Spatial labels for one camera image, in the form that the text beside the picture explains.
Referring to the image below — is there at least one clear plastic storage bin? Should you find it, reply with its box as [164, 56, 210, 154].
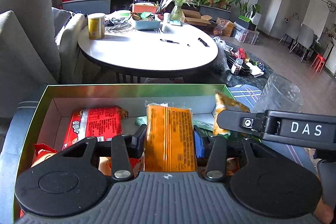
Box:
[232, 22, 260, 45]

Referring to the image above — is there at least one grey dining chair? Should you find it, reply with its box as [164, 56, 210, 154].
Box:
[289, 24, 314, 62]

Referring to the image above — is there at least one open cardboard box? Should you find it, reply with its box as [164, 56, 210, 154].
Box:
[182, 9, 212, 26]

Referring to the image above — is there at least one blue tablecloth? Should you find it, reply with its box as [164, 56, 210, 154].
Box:
[0, 84, 318, 224]

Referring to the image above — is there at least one red plastic stool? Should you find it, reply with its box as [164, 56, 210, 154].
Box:
[311, 54, 326, 73]

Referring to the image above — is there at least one red yellow snack bag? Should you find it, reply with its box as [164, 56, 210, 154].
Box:
[213, 90, 250, 135]

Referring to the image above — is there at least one person's right hand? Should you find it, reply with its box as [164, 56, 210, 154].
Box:
[314, 198, 334, 224]

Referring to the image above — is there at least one spider plant in vase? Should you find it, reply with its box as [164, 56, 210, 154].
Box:
[169, 0, 198, 21]

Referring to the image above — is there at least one orange red snack packet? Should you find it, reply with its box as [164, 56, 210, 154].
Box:
[143, 103, 198, 172]

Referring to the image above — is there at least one yellow tin can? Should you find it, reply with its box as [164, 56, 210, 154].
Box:
[88, 13, 105, 40]

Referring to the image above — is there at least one large red snack bag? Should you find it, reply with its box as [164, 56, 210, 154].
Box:
[19, 143, 59, 218]

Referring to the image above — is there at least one red noodle packet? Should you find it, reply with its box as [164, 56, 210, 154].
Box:
[62, 106, 128, 150]

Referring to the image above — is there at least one white round table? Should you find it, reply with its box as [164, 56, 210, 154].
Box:
[78, 23, 218, 78]

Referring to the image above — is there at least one black pen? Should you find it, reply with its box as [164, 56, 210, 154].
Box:
[160, 39, 179, 44]

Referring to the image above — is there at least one clear glass mug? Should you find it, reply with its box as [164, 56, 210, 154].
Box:
[251, 73, 304, 113]

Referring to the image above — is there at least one teal plastic basket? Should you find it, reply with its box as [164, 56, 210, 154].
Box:
[129, 14, 161, 31]

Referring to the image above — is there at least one green snack bag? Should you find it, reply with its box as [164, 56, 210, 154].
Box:
[135, 106, 230, 145]

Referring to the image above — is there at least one grey sofa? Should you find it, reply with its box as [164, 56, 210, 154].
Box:
[1, 0, 87, 118]

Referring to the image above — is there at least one dark marble side table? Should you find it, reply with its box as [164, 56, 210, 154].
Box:
[183, 41, 275, 90]

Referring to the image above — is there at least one green cardboard box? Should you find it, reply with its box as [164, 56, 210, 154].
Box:
[12, 84, 253, 224]

